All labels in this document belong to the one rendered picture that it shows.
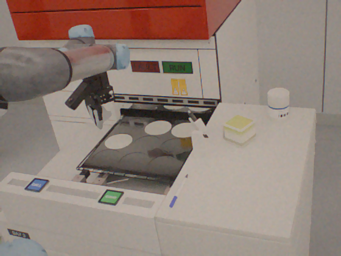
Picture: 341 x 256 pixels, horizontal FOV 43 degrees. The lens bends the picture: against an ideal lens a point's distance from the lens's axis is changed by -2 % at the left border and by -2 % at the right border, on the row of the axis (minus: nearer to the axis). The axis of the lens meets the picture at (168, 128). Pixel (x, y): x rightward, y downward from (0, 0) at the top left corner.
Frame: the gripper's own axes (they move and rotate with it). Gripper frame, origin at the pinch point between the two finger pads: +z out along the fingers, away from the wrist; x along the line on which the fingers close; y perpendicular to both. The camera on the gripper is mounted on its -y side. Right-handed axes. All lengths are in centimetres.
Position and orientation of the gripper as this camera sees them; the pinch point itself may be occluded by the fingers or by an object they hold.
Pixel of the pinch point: (98, 127)
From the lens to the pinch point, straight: 153.6
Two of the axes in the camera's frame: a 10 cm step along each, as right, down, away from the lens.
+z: 1.3, 8.5, 5.1
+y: 7.6, -4.2, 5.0
